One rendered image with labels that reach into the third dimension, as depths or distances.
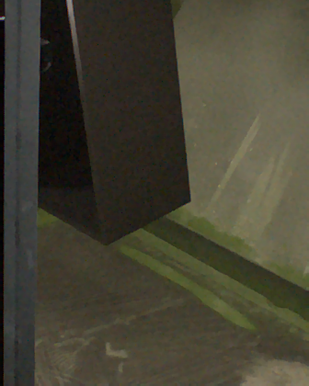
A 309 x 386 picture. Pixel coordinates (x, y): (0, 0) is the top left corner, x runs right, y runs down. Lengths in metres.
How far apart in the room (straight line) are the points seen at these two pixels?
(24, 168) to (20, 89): 0.16
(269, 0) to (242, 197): 0.83
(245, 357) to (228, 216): 0.71
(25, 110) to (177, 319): 1.99
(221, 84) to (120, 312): 1.09
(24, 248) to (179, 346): 1.68
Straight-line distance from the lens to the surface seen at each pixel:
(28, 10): 2.14
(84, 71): 3.32
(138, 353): 3.85
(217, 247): 4.37
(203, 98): 4.68
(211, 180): 4.49
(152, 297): 4.20
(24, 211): 2.26
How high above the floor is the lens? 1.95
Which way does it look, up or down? 21 degrees down
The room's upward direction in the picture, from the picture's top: 3 degrees clockwise
